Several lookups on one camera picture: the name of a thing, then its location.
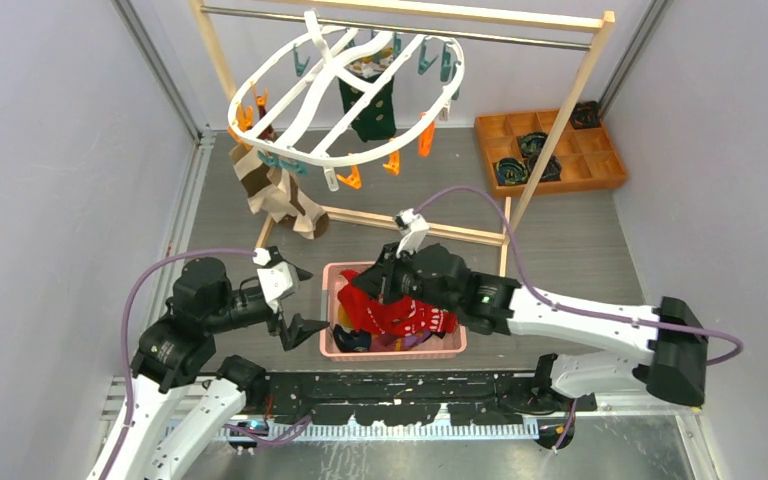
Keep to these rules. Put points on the yellow maroon striped sock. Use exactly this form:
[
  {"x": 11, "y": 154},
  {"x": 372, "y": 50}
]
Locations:
[{"x": 394, "y": 343}]

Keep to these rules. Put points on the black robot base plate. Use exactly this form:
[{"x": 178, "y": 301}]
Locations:
[{"x": 404, "y": 398}]

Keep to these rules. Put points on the striped beige maroon sock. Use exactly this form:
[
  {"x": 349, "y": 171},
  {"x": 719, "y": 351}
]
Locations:
[{"x": 276, "y": 192}]

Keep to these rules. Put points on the rolled dark sock in tray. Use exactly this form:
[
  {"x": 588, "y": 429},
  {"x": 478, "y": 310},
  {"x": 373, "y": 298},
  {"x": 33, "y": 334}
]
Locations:
[{"x": 531, "y": 144}]

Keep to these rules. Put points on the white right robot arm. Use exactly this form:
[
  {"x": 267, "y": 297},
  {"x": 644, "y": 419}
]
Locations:
[{"x": 660, "y": 349}]

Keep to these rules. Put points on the navy santa sock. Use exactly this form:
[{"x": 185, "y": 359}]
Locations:
[{"x": 351, "y": 341}]

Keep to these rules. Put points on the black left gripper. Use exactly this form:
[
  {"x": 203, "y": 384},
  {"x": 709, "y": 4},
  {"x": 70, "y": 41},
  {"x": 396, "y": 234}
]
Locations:
[{"x": 297, "y": 329}]

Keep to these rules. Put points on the orange wooden divided tray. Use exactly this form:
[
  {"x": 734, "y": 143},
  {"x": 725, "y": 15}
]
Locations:
[{"x": 584, "y": 159}]

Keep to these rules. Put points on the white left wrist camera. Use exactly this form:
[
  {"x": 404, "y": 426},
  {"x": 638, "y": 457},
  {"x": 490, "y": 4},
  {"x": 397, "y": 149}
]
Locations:
[{"x": 276, "y": 283}]

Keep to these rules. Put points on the plain red sock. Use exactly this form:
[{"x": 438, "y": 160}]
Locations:
[{"x": 370, "y": 315}]

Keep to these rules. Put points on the white oval clip hanger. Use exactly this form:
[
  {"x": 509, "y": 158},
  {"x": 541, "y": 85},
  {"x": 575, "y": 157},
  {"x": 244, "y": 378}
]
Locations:
[{"x": 327, "y": 57}]

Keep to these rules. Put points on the metal hanging rod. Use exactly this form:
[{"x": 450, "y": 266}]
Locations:
[{"x": 533, "y": 42}]

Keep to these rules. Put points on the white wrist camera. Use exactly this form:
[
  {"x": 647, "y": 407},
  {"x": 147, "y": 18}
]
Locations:
[
  {"x": 413, "y": 229},
  {"x": 276, "y": 283}
]

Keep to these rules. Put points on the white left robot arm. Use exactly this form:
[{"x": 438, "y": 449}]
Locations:
[{"x": 218, "y": 290}]

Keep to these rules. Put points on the green sock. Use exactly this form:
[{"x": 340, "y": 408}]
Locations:
[{"x": 377, "y": 121}]

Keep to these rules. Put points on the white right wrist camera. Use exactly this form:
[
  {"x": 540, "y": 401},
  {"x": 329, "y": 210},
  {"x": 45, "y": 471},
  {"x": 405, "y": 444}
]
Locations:
[{"x": 413, "y": 229}]

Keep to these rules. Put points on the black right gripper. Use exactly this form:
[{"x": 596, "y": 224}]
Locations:
[{"x": 383, "y": 275}]

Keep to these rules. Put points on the pink perforated plastic basket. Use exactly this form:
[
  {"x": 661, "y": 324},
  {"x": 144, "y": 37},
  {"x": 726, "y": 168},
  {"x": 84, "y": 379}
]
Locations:
[{"x": 433, "y": 349}]

